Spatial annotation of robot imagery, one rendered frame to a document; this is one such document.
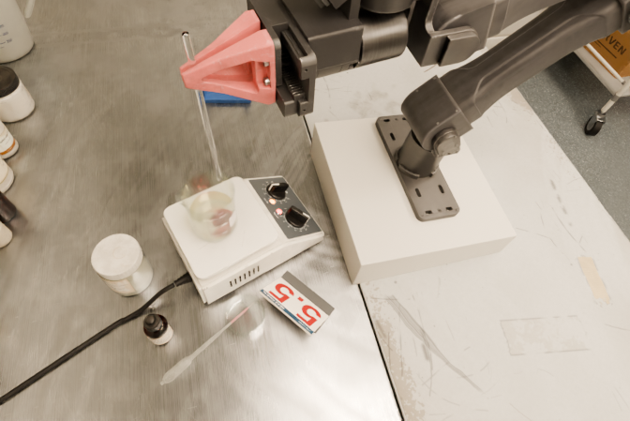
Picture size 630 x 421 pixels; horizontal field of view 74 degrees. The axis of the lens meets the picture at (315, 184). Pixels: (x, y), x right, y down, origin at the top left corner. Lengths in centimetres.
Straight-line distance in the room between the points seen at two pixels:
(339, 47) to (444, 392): 46
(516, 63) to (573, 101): 215
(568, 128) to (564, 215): 170
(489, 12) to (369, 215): 31
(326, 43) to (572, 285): 57
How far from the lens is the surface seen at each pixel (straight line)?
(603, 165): 246
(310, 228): 62
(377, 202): 63
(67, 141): 84
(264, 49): 35
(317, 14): 37
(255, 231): 57
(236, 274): 57
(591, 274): 81
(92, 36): 104
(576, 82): 285
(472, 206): 69
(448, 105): 56
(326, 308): 62
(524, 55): 57
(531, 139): 93
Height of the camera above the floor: 149
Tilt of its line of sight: 55 degrees down
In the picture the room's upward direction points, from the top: 9 degrees clockwise
